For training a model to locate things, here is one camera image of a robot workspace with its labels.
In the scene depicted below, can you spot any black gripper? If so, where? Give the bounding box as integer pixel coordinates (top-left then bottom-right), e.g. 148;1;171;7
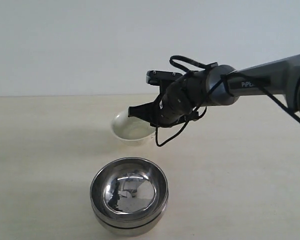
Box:
127;87;193;128

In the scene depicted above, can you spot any white ceramic bowl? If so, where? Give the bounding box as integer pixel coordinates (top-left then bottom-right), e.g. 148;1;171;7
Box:
110;109;155;147

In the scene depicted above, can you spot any ribbed steel bowl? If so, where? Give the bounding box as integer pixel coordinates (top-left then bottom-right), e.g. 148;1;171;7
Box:
89;156;170;221

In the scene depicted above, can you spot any large plain steel bowl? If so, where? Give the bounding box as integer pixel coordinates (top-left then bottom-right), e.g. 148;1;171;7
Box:
92;194;170;237

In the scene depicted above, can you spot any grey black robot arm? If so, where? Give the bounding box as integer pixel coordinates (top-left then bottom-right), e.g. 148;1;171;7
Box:
127;54;300;128

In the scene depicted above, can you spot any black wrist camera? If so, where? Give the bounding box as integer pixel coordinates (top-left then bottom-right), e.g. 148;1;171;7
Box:
146;70;183;95

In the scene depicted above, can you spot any black flat ribbon cable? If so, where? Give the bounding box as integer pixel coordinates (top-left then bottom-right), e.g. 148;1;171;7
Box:
169;55;219;76

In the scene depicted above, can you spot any black round cable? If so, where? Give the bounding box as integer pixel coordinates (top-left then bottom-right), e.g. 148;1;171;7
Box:
154;72;300;148

